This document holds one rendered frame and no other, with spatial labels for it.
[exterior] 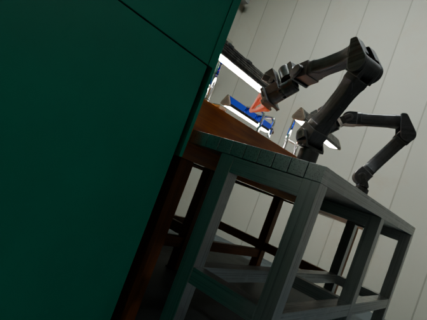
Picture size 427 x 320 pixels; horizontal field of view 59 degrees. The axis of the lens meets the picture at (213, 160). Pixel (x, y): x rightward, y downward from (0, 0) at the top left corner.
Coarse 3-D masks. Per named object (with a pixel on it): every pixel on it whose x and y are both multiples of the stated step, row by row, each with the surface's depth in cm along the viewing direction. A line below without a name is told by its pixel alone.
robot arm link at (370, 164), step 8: (392, 144) 165; (400, 144) 164; (384, 152) 166; (392, 152) 165; (376, 160) 166; (384, 160) 165; (360, 168) 166; (368, 168) 165; (376, 168) 165; (352, 176) 171; (368, 176) 165
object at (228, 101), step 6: (228, 96) 253; (222, 102) 255; (228, 102) 252; (234, 102) 257; (234, 108) 256; (240, 108) 262; (246, 108) 269; (246, 114) 267; (252, 114) 275; (252, 120) 274; (258, 120) 280; (264, 120) 290; (264, 126) 287; (270, 126) 296
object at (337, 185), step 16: (208, 144) 107; (224, 144) 103; (240, 144) 100; (256, 160) 96; (272, 160) 94; (288, 160) 91; (304, 176) 88; (320, 176) 85; (336, 176) 91; (336, 192) 95; (352, 192) 102; (352, 208) 139; (368, 208) 116; (384, 208) 129; (384, 224) 167; (400, 224) 153
